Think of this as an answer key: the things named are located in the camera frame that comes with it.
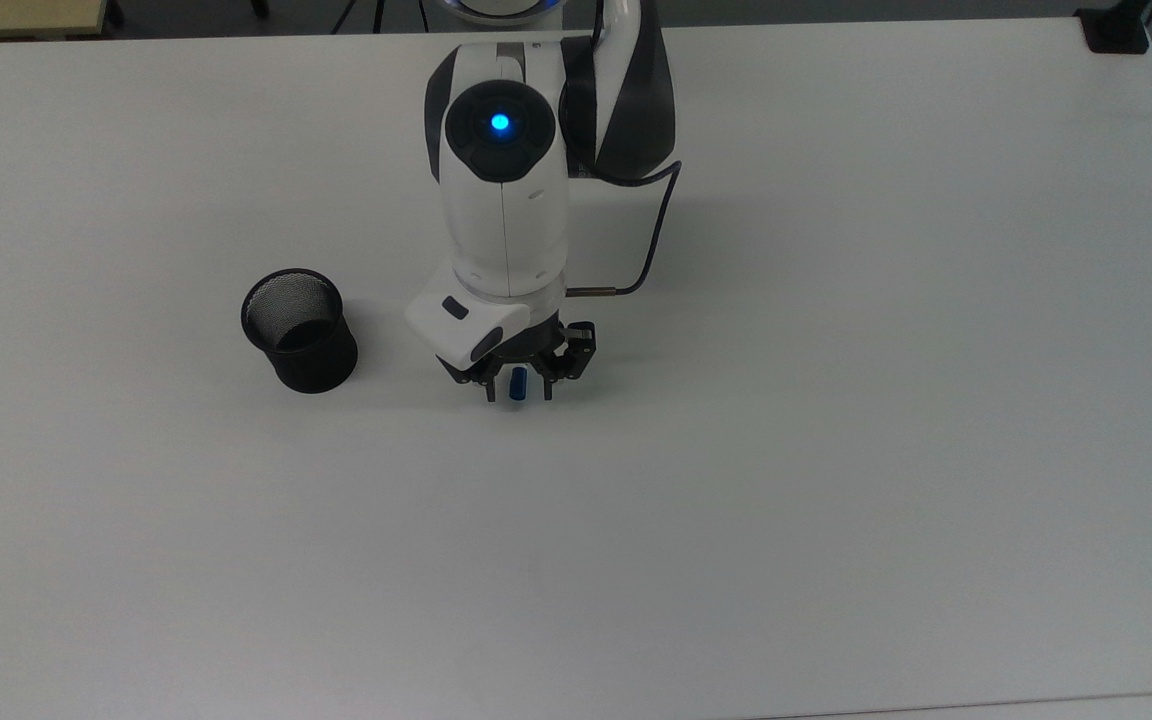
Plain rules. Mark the black mesh pen cup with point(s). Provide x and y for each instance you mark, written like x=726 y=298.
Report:
x=311 y=350

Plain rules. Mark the black tripod legs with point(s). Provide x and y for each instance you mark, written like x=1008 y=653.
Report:
x=378 y=14

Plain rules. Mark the black table clamp mount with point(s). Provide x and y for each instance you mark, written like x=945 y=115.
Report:
x=1116 y=28

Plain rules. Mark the blue and white marker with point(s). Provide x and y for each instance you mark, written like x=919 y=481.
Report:
x=516 y=386

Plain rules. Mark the light wooden side table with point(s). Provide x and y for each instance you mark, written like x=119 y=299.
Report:
x=16 y=15

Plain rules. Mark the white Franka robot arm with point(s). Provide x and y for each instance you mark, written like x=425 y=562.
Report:
x=506 y=220

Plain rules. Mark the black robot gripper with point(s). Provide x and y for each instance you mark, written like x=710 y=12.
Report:
x=556 y=350

